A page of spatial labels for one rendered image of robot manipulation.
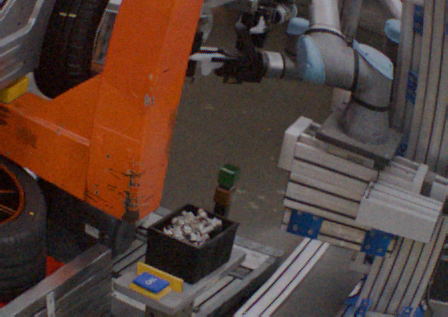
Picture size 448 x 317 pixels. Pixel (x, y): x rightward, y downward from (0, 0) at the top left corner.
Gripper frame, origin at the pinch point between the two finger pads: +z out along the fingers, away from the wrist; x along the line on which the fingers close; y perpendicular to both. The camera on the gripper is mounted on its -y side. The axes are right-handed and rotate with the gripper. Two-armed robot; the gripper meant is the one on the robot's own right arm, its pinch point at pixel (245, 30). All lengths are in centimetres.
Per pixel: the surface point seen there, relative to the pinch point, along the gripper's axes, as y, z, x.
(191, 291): -38, 84, 32
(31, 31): 7, 67, -41
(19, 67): -4, 70, -42
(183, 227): -26, 75, 23
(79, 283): -49, 90, 2
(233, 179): -19, 57, 26
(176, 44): 14, 69, 10
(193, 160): -83, -82, -40
